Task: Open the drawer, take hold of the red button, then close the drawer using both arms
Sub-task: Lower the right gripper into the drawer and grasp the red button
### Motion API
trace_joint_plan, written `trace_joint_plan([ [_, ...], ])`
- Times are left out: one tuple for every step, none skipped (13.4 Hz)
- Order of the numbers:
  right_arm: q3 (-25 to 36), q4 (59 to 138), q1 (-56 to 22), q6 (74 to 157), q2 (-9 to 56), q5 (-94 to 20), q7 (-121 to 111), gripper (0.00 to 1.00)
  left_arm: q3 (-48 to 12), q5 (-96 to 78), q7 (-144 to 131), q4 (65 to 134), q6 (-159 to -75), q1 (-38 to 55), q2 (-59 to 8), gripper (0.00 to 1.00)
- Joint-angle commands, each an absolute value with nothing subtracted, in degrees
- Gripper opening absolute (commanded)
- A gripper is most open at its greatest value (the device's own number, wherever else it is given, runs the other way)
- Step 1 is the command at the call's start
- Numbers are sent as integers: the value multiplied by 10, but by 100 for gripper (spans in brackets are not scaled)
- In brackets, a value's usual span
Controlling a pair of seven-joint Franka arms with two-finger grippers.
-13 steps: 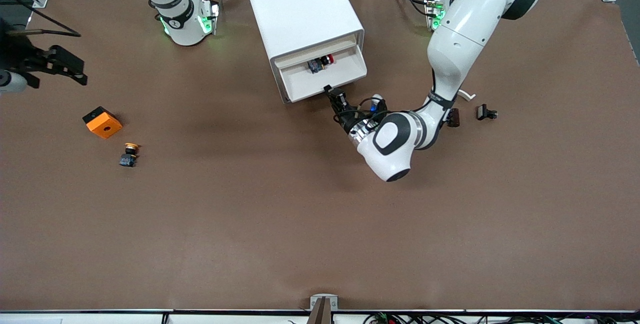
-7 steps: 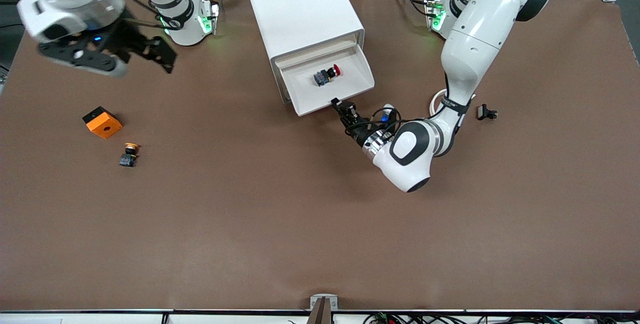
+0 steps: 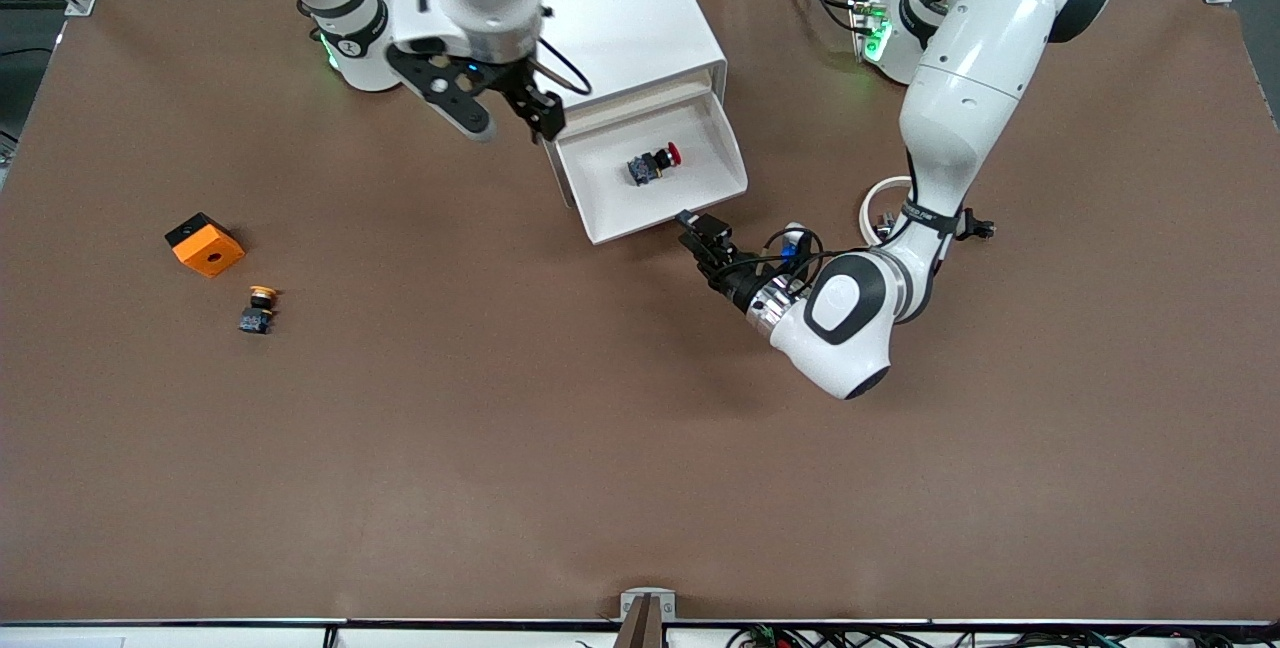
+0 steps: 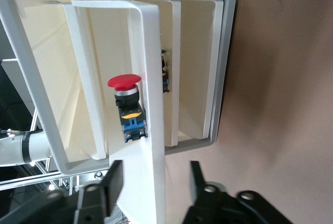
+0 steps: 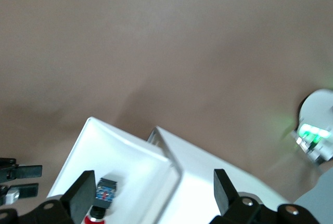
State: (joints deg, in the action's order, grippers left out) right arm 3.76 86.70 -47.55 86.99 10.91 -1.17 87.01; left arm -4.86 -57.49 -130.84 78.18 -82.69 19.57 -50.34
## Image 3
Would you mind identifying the black cable bundle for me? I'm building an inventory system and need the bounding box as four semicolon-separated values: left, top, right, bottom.
725;624;1280;648

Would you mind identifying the white curved plastic ring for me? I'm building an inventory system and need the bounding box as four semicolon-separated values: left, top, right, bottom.
861;175;917;247

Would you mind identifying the brown table cover mat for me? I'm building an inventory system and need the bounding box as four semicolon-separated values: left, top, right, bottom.
0;0;1280;625

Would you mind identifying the red push button switch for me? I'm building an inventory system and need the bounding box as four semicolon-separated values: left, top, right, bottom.
626;141;685;188

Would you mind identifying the orange push button switch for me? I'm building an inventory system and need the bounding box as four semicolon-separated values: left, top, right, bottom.
237;284;282;337

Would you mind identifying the white drawer cabinet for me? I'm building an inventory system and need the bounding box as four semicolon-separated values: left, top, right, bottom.
535;0;729;141

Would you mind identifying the orange black button enclosure box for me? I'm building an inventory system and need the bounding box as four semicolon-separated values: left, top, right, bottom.
164;212;247;279

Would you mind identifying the white sliding drawer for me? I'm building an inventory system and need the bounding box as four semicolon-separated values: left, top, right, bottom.
543;88;750;247

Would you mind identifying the grey metal table bracket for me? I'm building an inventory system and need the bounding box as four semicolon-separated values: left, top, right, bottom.
614;587;678;648

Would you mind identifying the white table edge rail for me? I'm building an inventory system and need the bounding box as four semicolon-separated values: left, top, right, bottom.
0;617;1280;648

